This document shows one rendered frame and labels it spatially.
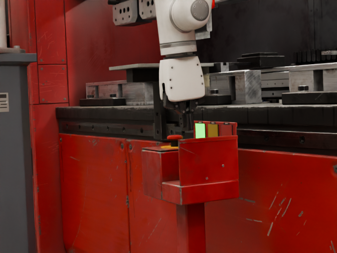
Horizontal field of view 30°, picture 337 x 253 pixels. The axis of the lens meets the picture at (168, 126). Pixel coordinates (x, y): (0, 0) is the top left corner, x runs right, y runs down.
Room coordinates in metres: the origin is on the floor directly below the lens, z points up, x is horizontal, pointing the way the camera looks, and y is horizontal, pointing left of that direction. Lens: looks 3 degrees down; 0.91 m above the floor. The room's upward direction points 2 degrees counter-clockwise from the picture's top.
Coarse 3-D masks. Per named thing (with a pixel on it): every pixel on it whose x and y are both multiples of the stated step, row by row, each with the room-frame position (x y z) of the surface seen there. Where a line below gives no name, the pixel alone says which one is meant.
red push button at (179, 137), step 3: (171, 135) 1.56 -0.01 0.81; (174, 135) 1.56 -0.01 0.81; (177, 135) 1.56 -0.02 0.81; (180, 135) 1.56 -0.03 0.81; (168, 138) 1.55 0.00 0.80; (171, 138) 1.55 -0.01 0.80; (174, 138) 1.55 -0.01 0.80; (177, 138) 1.55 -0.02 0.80; (180, 138) 1.55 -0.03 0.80; (171, 141) 1.56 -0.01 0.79; (174, 141) 1.55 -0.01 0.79; (177, 141) 1.56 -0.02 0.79; (171, 144) 1.56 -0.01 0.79; (174, 144) 1.55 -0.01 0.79; (177, 144) 1.56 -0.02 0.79
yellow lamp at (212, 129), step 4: (208, 124) 1.58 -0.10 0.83; (212, 124) 1.56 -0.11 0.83; (216, 124) 1.55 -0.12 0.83; (208, 128) 1.58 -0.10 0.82; (212, 128) 1.56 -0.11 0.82; (216, 128) 1.55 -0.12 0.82; (208, 132) 1.58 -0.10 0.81; (212, 132) 1.56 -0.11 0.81; (216, 132) 1.55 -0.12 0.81; (208, 136) 1.58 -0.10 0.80; (212, 136) 1.56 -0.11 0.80; (216, 136) 1.55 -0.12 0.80
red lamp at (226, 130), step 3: (222, 126) 1.52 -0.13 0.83; (225, 126) 1.51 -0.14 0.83; (228, 126) 1.50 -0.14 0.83; (231, 126) 1.49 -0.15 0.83; (222, 129) 1.52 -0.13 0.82; (225, 129) 1.51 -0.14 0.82; (228, 129) 1.50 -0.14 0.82; (231, 129) 1.49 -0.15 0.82; (222, 132) 1.52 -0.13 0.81; (225, 132) 1.51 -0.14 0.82; (228, 132) 1.50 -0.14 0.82; (231, 132) 1.49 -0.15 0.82; (222, 135) 1.52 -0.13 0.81; (225, 135) 1.51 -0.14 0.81; (228, 135) 1.50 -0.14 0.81; (231, 135) 1.49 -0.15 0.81
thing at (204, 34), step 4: (208, 24) 1.95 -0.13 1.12; (200, 28) 1.97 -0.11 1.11; (204, 28) 1.95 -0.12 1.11; (208, 28) 1.95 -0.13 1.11; (196, 32) 1.99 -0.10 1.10; (200, 32) 1.98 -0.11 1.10; (204, 32) 1.97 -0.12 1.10; (208, 32) 1.95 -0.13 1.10; (196, 36) 2.01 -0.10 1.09; (200, 36) 1.99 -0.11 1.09; (204, 36) 1.97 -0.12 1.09; (208, 36) 1.95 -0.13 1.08
